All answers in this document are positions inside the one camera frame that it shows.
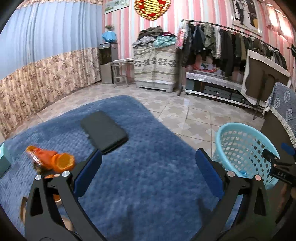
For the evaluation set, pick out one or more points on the landscape wall poster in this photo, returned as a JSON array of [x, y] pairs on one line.
[[115, 5]]

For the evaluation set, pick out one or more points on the framed silhouette picture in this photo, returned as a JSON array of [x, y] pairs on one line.
[[245, 15]]

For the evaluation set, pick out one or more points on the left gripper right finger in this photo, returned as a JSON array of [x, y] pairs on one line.
[[253, 220]]

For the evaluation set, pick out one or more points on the red heart wall ornament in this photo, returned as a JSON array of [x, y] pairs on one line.
[[151, 9]]

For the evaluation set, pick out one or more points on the blue floral fringed cloth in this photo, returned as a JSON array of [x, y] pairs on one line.
[[281, 103]]

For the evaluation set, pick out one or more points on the low tv stand lace cover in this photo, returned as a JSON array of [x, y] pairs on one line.
[[219, 88]]

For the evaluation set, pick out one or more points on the blue plastic wrapper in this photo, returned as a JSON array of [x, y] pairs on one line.
[[244, 173]]

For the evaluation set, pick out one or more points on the light blue mesh basket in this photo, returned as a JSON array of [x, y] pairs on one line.
[[239, 147]]

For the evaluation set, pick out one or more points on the pile of folded clothes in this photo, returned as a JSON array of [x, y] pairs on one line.
[[155, 36]]

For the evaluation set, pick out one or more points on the pink window curtain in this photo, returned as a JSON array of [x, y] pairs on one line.
[[278, 21]]

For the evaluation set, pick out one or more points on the grey water dispenser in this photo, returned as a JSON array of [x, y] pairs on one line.
[[108, 52]]

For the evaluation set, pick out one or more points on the patterned cloth covered cabinet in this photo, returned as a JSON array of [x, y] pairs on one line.
[[155, 68]]

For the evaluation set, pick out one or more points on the clothes rack with garments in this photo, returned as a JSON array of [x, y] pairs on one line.
[[209, 47]]

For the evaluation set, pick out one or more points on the blue covered water bottle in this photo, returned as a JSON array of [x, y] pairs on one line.
[[109, 35]]

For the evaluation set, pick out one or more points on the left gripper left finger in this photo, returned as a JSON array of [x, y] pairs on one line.
[[43, 220]]

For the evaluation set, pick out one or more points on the blue fuzzy table cover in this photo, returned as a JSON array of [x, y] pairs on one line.
[[150, 188]]

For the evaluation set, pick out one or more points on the teal tissue box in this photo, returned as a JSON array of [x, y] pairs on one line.
[[5, 160]]

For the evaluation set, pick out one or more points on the black phone case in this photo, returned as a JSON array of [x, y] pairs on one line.
[[103, 132]]

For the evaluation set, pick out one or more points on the blue floral curtain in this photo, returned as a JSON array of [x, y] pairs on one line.
[[48, 49]]

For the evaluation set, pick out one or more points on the small metal folding table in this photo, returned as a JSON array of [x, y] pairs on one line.
[[119, 69]]

